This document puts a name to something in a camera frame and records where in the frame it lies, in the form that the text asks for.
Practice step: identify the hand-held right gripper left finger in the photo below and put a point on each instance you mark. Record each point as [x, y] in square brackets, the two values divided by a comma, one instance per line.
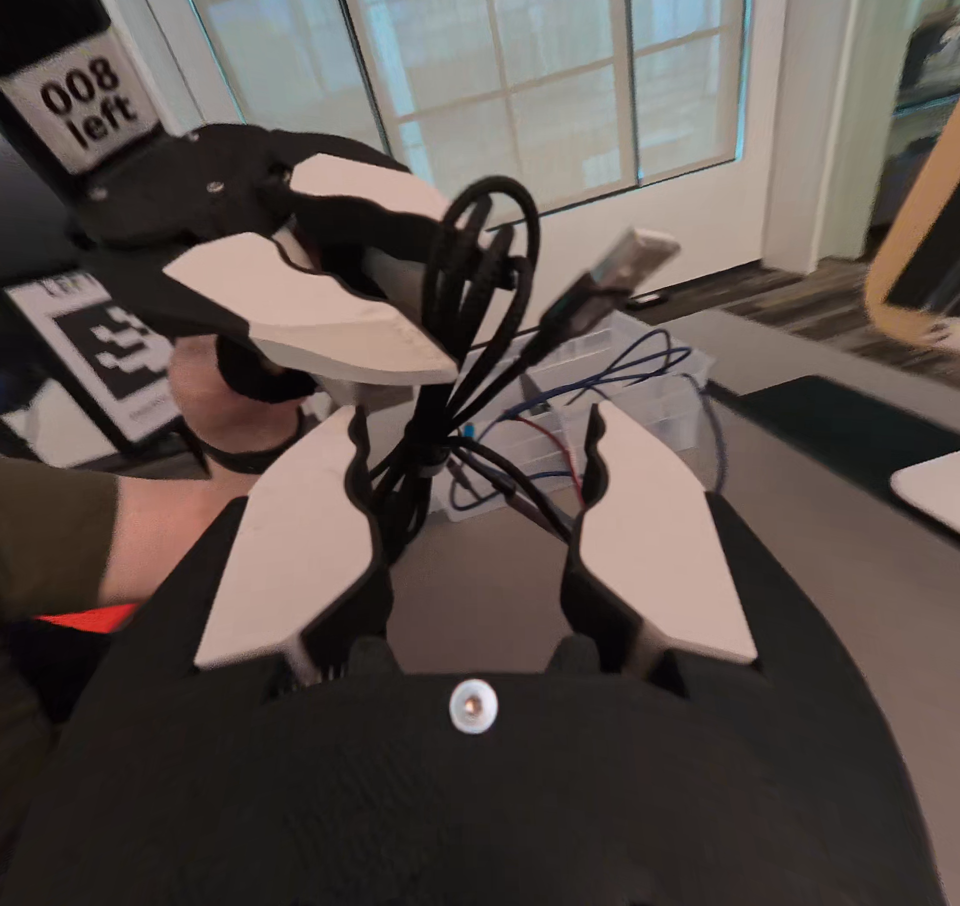
[300, 539]

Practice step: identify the black power adapter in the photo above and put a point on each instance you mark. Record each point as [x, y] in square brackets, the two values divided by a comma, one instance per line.
[646, 300]

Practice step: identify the large paned window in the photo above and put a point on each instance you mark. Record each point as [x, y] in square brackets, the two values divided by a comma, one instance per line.
[487, 59]

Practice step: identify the person's left forearm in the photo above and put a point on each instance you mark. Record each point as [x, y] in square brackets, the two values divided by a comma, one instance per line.
[165, 531]

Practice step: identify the black framed marker sign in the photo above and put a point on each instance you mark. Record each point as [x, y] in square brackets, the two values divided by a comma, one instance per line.
[112, 351]

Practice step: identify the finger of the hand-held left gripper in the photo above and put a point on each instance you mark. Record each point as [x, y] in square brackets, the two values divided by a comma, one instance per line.
[360, 183]
[330, 329]

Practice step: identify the clear plastic bin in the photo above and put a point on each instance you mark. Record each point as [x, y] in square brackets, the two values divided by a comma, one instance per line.
[660, 396]

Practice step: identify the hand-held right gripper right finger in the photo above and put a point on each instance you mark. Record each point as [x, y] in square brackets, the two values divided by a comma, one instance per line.
[660, 546]

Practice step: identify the white screen stand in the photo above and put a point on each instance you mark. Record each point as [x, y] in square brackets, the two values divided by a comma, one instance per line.
[930, 490]

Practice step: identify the person's left hand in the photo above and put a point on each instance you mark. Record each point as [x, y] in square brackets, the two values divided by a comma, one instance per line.
[199, 396]

